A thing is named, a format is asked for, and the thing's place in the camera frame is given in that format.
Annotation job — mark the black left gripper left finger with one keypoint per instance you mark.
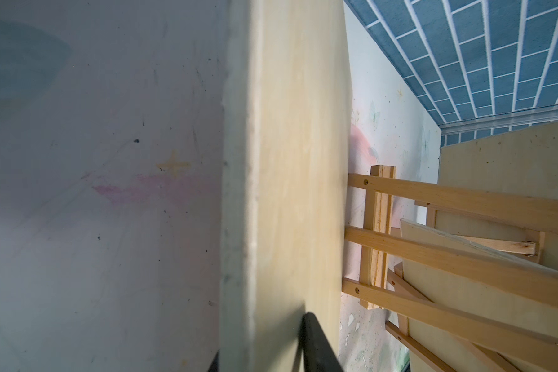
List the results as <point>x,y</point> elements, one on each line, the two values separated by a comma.
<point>214,366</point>

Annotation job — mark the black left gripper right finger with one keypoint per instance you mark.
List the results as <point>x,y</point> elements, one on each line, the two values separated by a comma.
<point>317,353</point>

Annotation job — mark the wooden easel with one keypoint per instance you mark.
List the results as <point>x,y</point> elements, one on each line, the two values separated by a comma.
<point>513,278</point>
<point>530,249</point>

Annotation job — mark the plywood board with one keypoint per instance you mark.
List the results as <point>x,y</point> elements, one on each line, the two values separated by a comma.
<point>523,162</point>
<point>287,104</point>
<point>469,296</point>

